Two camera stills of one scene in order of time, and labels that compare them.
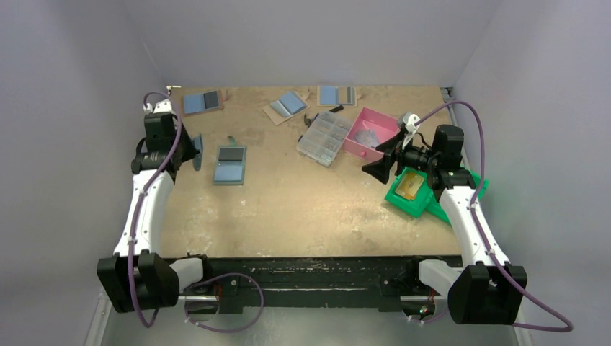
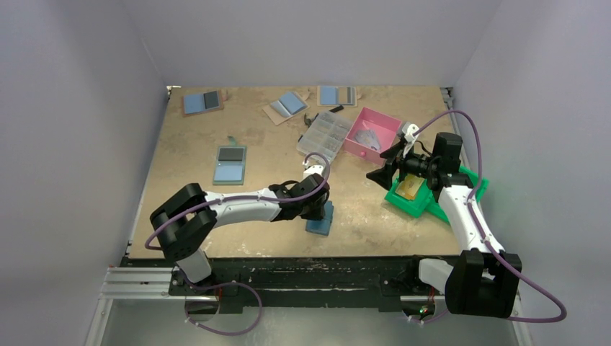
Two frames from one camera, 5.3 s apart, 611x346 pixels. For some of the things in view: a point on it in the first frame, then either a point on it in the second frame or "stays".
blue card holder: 197,161 -> 321,227
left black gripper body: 174,143 -> 313,210
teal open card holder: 230,164 stays
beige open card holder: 333,96 stays
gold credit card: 408,184 stays
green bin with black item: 436,208 stays
